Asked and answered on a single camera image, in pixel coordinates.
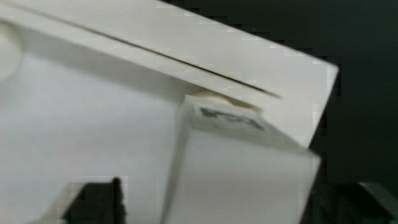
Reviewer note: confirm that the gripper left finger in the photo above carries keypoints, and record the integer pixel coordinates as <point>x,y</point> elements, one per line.
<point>97,207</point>

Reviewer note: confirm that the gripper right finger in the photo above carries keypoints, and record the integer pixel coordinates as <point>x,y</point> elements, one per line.
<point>367,204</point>

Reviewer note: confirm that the white table leg with tag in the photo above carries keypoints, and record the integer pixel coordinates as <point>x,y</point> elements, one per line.
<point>243,169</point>

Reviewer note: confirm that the white square tabletop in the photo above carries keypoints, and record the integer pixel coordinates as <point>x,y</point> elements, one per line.
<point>104,60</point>

